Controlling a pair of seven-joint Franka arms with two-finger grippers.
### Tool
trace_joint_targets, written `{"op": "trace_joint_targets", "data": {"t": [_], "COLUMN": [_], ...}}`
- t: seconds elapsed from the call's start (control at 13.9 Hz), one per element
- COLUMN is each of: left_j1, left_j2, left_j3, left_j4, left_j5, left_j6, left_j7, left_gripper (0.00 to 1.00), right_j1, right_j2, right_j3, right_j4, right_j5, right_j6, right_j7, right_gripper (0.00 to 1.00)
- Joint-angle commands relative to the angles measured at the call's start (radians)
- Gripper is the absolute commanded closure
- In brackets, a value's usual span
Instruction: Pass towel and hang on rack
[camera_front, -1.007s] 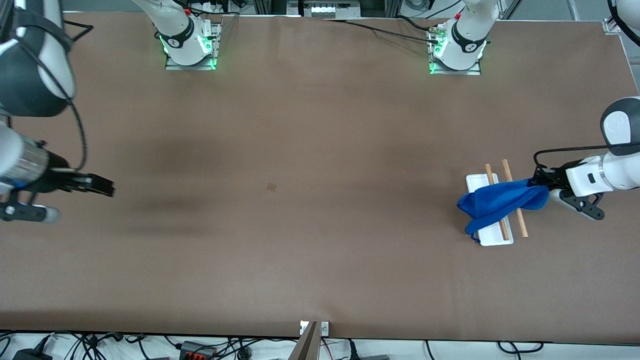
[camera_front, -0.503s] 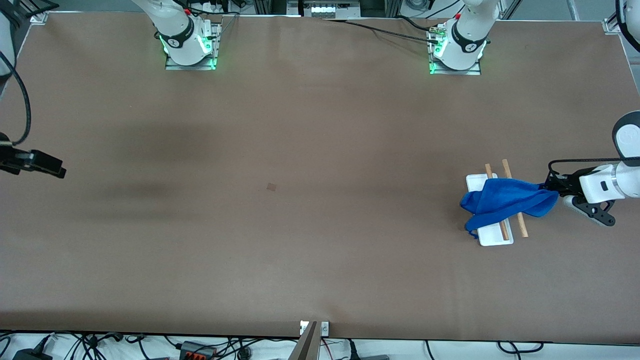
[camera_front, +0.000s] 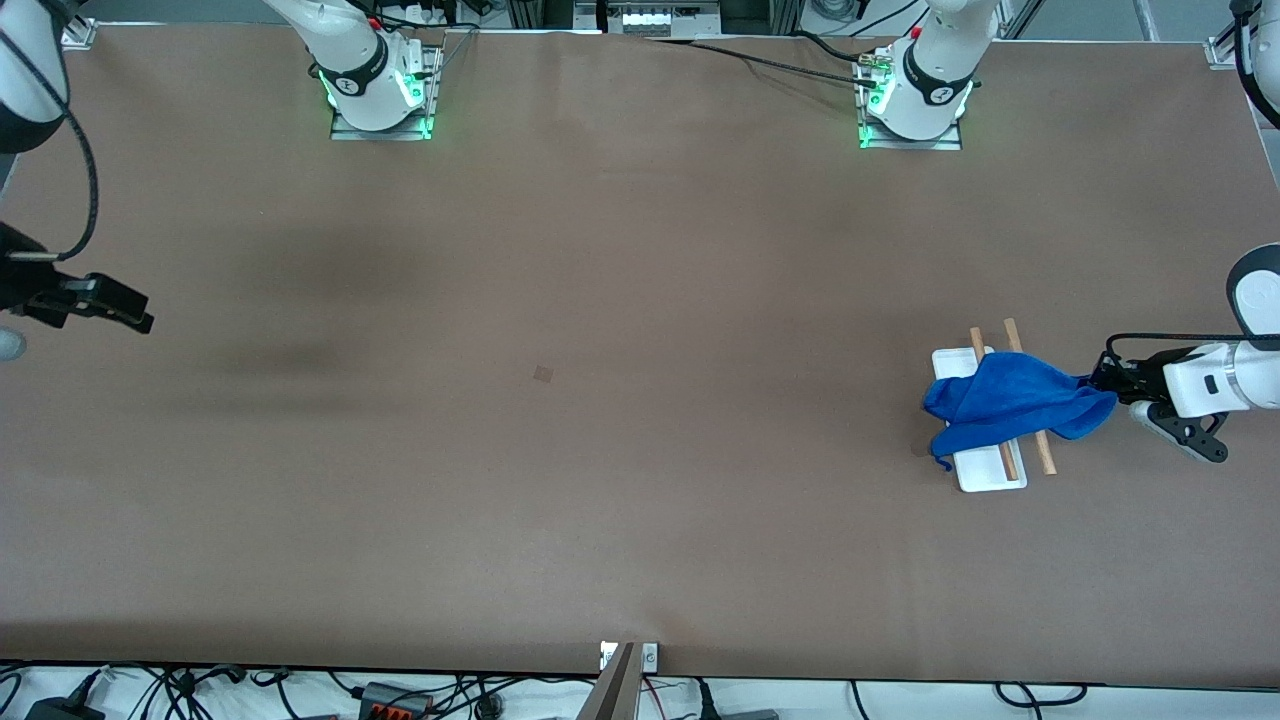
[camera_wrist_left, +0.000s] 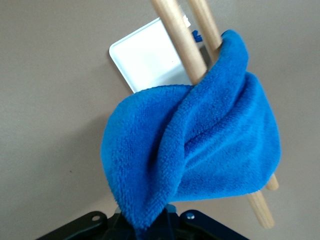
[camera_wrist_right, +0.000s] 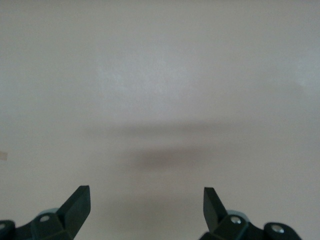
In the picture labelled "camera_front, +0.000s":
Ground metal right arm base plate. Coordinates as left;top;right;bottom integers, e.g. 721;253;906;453
330;44;443;142

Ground black power strip orange plugs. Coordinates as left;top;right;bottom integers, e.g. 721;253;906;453
358;682;437;720

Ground white rack base tray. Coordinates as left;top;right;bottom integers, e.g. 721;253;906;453
932;346;1028;493

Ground blue cloth towel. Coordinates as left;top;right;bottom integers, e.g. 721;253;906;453
922;350;1119;473

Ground grey aluminium profile post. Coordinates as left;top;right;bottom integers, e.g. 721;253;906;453
575;642;643;720

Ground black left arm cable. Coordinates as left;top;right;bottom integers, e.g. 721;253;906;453
1103;332;1280;363

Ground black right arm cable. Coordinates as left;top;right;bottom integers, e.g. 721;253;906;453
0;18;101;264

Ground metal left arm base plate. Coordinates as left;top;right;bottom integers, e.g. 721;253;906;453
857;44;964;152

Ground black cable across table edge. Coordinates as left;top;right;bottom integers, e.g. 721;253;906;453
648;30;883;89

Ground white socket strip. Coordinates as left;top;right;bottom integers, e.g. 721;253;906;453
604;0;723;37

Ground black looped floor cable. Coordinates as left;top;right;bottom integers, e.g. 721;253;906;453
994;682;1089;708

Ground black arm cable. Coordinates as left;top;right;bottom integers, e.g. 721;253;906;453
0;18;101;264
1103;332;1280;363

